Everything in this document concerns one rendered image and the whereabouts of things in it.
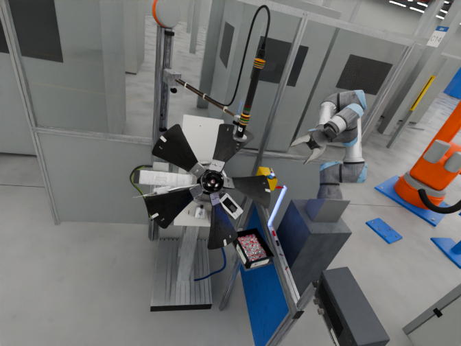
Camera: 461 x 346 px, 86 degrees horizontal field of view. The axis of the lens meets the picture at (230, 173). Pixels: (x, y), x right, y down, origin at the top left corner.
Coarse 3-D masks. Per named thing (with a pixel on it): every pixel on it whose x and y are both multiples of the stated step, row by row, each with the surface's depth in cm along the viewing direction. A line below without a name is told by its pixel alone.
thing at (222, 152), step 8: (224, 128) 144; (232, 128) 142; (224, 136) 142; (232, 136) 140; (248, 136) 138; (216, 144) 143; (224, 144) 140; (232, 144) 138; (240, 144) 137; (216, 152) 140; (224, 152) 137; (232, 152) 135; (224, 160) 135
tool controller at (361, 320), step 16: (336, 272) 96; (320, 288) 98; (336, 288) 90; (352, 288) 90; (320, 304) 101; (336, 304) 87; (352, 304) 86; (368, 304) 86; (336, 320) 88; (352, 320) 82; (368, 320) 82; (336, 336) 90; (352, 336) 79; (368, 336) 78; (384, 336) 78
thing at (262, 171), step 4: (260, 168) 179; (264, 168) 180; (268, 168) 182; (260, 172) 177; (264, 172) 176; (268, 172) 177; (268, 180) 169; (272, 180) 170; (276, 180) 171; (272, 184) 172; (272, 188) 174
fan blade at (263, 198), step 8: (248, 176) 147; (256, 176) 148; (264, 176) 149; (240, 184) 139; (248, 184) 141; (256, 184) 143; (248, 192) 137; (256, 192) 139; (264, 192) 142; (256, 200) 136; (264, 200) 138
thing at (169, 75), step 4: (164, 68) 148; (168, 68) 149; (164, 72) 147; (168, 72) 144; (172, 72) 146; (176, 72) 148; (164, 76) 148; (168, 76) 145; (172, 76) 144; (176, 76) 146; (180, 76) 148; (164, 80) 150; (168, 80) 147; (172, 80) 145; (168, 84) 148; (172, 84) 147; (176, 84) 149
